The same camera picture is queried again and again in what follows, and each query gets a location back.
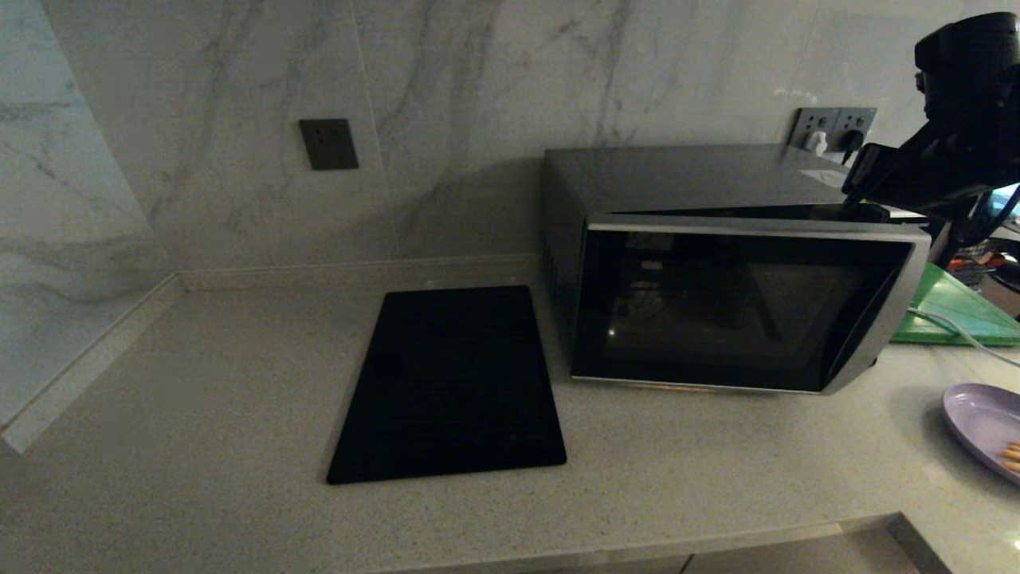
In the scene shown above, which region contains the black glass microwave door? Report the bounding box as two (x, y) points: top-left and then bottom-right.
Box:
(571, 211), (932, 395)

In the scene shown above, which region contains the silver black microwave oven body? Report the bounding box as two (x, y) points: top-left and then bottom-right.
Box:
(542, 145), (949, 377)

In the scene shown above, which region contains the purple plate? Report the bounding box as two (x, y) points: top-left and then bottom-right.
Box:
(943, 383), (1020, 487)

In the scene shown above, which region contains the green cutting board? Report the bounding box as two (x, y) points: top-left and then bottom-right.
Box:
(891, 263), (1020, 347)

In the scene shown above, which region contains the black induction cooktop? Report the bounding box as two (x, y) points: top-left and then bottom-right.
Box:
(326, 285), (568, 486)

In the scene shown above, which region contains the grey wall socket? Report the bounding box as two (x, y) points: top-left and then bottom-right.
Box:
(790, 108), (842, 152)
(833, 108), (877, 154)

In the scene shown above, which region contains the black partition frame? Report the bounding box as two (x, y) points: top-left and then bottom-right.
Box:
(928, 219), (969, 268)

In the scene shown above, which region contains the white power cable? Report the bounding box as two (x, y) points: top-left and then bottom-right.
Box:
(908, 307), (1020, 369)

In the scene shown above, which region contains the dark single wall socket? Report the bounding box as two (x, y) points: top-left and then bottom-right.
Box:
(299, 119), (359, 171)

